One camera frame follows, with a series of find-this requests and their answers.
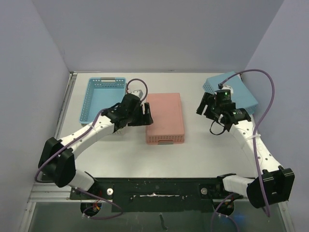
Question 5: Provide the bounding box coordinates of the pink plastic basket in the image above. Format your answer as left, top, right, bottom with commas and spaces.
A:
145, 93, 185, 145

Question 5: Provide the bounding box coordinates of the blue plastic basket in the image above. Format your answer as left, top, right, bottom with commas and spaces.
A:
79, 77, 126, 125
203, 72, 258, 115

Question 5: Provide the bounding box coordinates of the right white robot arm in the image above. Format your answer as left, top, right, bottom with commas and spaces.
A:
197, 89, 295, 208

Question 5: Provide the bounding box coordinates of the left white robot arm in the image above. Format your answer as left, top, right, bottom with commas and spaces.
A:
35, 94, 153, 199

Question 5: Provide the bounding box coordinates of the white plastic basket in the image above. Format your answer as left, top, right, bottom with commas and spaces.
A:
112, 125, 126, 135

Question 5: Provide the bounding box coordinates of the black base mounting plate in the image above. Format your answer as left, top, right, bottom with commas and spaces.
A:
70, 176, 243, 216

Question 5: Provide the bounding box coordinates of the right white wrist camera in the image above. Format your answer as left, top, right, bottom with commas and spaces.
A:
217, 84, 234, 98

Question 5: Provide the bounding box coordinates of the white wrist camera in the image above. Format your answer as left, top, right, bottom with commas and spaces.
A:
130, 89, 143, 100
217, 84, 234, 98

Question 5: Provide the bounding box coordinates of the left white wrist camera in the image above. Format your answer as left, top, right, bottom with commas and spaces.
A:
130, 89, 143, 100

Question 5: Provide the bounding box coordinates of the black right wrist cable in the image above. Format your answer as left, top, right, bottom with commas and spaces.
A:
209, 118, 231, 136

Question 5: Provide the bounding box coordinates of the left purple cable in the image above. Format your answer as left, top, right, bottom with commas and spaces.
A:
35, 78, 148, 184

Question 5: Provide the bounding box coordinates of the aluminium frame rail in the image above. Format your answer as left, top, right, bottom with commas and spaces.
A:
28, 183, 71, 203

